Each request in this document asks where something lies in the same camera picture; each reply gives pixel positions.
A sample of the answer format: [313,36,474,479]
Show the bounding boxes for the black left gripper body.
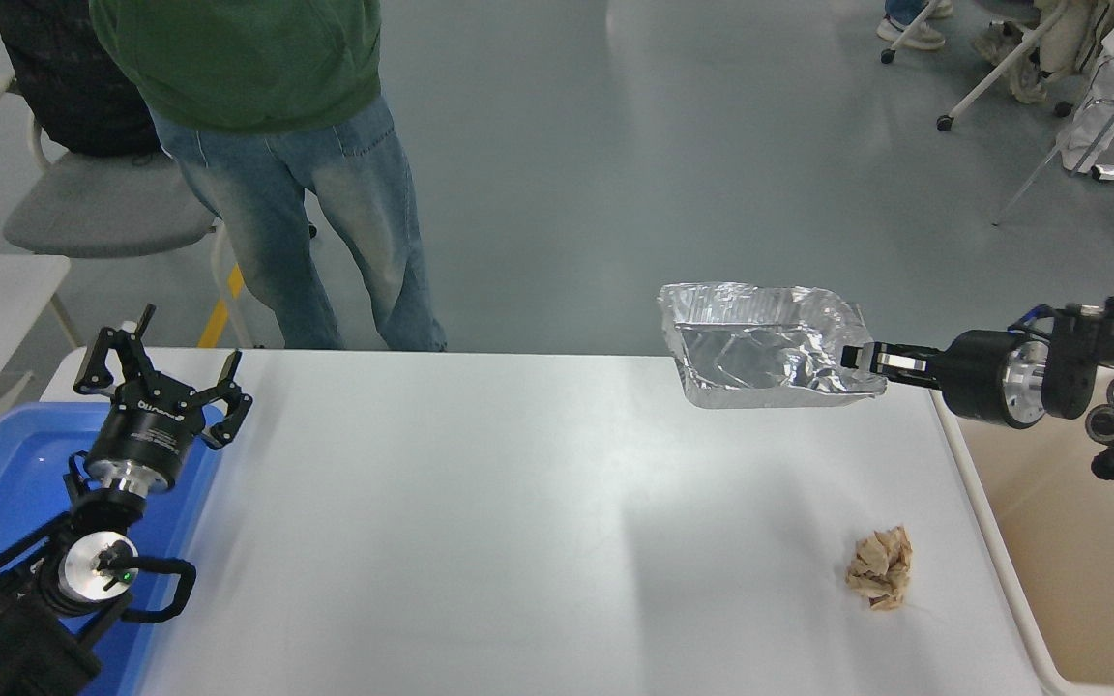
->
[85,379,208,477]

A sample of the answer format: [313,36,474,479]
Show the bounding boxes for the white chair metal legs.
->
[992,97,1114,228]

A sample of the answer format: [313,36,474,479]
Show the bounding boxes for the black bag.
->
[0,0,163,159]

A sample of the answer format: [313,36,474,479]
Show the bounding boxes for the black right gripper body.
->
[939,330,1017,431]

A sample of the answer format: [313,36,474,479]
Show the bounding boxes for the silver foil tray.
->
[657,281,889,410]

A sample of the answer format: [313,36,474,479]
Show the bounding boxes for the beige jacket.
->
[973,0,1114,104]

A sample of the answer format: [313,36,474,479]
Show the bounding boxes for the grey seat white chair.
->
[0,70,318,349]

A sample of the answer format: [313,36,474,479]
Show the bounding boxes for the tan paper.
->
[845,526,914,613]

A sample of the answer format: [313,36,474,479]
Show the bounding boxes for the large pale plastic bin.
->
[932,387,1114,696]

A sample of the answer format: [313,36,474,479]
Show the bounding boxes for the white rolling chair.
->
[882,0,1075,132]

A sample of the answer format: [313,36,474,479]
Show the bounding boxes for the blue plastic tray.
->
[0,399,226,696]

